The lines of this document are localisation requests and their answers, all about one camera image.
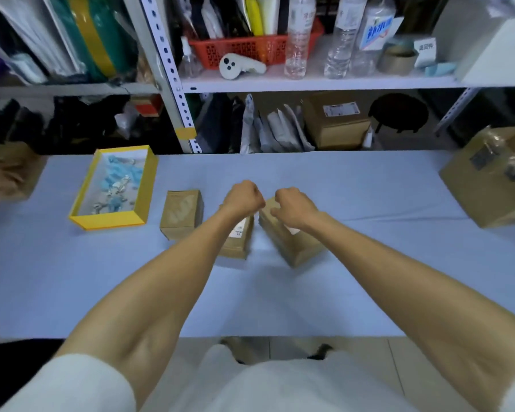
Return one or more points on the person's right hand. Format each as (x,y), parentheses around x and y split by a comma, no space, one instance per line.
(295,206)

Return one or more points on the person's left hand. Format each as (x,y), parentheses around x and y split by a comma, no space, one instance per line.
(241,200)

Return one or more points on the person's left fingers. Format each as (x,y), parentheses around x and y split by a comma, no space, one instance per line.
(257,197)

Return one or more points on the person's right fingers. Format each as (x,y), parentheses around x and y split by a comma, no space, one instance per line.
(279,208)

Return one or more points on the small brown cardboard box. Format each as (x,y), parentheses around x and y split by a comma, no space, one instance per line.
(296,246)
(181,214)

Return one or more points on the small brown box white label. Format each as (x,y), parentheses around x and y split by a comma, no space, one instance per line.
(237,240)

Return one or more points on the person's left forearm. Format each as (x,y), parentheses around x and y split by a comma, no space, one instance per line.
(163,296)

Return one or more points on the person's right forearm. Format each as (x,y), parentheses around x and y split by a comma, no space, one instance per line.
(412,296)

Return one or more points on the bundle of grey mailer bags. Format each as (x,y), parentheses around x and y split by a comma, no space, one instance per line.
(274,128)

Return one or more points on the sealed cardboard box white label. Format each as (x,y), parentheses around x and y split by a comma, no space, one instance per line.
(337,120)

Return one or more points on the white handheld controller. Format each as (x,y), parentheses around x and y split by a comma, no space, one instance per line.
(238,66)

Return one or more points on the small orange box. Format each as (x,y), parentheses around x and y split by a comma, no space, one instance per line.
(148,105)

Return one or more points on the yellow open box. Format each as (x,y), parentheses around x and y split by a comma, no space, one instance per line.
(113,188)

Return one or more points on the white metal shelf rack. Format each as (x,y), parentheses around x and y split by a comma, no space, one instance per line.
(171,81)

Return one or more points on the red plastic basket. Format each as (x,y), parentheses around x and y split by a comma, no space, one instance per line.
(249,49)

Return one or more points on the person's dark shoe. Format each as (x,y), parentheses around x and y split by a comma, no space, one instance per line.
(322,351)

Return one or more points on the small clear spray bottle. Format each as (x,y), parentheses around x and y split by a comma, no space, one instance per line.
(189,59)

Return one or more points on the black round stool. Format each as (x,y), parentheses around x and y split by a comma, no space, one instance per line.
(398,111)

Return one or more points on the clear plastic water bottle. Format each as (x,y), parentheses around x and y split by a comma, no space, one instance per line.
(299,38)
(344,38)

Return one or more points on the person's white shirt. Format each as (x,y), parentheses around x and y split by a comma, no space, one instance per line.
(257,386)

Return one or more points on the row of packets in basket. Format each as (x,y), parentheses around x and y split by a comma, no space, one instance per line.
(236,14)

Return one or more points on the brown tape roll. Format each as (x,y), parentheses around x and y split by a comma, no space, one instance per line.
(397,59)

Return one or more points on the clear bottle blue label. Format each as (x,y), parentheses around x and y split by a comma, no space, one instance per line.
(374,34)

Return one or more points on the large open cardboard box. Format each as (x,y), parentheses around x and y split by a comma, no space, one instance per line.
(489,180)

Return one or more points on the light blue packet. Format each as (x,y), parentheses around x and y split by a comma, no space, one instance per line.
(440,68)

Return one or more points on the small white card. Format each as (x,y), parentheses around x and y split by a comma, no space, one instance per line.
(425,51)

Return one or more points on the pile of black bags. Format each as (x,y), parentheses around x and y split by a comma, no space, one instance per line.
(51,122)

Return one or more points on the green and yellow rolls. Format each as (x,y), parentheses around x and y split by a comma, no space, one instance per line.
(94,34)

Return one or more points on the large white box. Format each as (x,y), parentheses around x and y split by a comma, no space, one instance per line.
(493,47)

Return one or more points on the stack of white sheets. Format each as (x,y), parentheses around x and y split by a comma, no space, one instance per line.
(25,34)

